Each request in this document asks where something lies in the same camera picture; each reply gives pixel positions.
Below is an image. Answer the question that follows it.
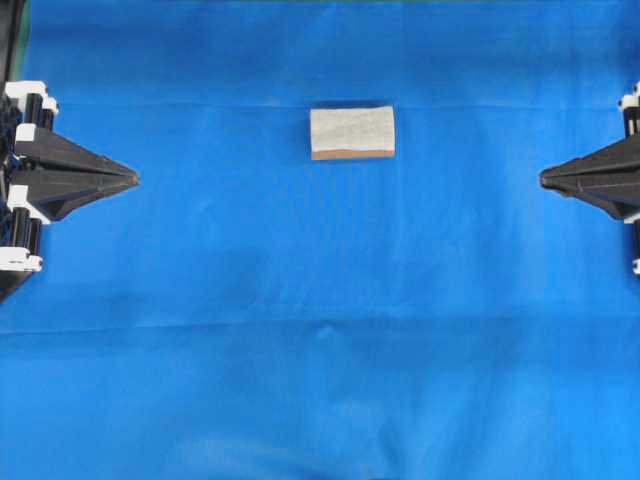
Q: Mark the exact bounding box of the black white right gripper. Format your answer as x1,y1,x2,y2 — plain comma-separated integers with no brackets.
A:
538,80,640,276

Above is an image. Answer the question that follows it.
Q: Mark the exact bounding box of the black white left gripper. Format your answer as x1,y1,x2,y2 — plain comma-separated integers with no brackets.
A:
1,81,139,300

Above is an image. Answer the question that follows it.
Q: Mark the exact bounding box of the grey and tan sponge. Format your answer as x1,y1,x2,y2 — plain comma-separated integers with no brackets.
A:
310,106,396,161

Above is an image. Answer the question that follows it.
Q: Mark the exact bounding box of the blue table cloth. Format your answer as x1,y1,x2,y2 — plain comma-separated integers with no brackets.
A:
1,1,639,479

